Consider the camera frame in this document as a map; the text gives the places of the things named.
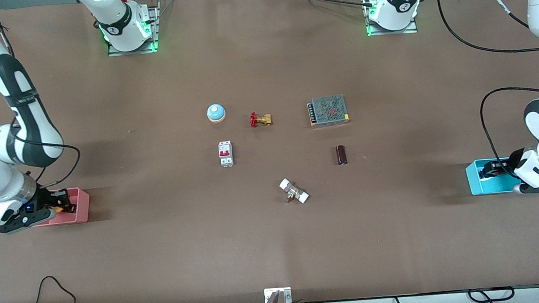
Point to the metal mesh power supply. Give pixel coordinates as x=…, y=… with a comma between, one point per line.
x=330, y=111

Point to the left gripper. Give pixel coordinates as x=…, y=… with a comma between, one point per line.
x=511, y=160

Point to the pink plastic bin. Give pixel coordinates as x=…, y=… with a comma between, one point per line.
x=80, y=209

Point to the blue dome call bell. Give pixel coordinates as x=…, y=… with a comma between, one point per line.
x=216, y=112

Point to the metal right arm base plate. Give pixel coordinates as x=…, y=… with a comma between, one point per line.
x=141, y=50

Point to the dark brown cylindrical capacitor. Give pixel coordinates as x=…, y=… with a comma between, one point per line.
x=341, y=155

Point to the cyan plastic bin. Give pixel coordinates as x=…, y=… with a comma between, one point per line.
x=490, y=187

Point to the white circuit breaker red switch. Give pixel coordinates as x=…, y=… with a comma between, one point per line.
x=226, y=158

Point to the yellow push button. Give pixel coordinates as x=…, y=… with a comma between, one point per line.
x=61, y=208

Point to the white table edge bracket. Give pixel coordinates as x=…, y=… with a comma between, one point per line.
x=269, y=294

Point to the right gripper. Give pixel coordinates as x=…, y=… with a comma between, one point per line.
x=44, y=197

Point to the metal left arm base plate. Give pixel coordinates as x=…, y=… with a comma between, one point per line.
x=406, y=31

